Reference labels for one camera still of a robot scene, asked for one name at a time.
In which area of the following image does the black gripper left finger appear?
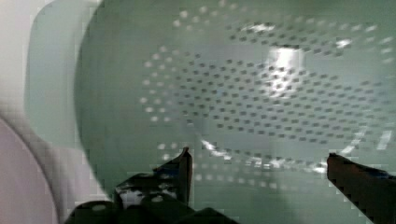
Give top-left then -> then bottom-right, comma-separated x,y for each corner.
114,147 -> 192,209

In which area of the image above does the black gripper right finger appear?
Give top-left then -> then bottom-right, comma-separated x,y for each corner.
327,153 -> 396,224

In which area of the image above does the green strainer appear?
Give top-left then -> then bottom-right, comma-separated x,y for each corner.
24,0 -> 395,224

